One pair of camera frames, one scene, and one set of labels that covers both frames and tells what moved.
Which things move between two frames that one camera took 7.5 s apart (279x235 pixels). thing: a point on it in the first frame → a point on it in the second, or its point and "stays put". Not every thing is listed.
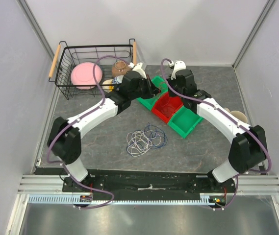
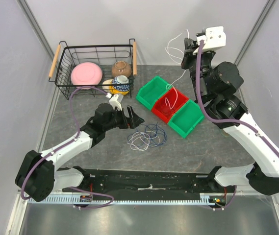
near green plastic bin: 184,121 stays put
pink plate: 82,77 stays put
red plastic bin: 165,106 stays put
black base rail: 147,182 stays put
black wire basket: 91,71 stays put
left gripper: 154,90 → 135,120
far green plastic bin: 160,84 stays put
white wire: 139,142 → 179,61
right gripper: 171,81 → 191,44
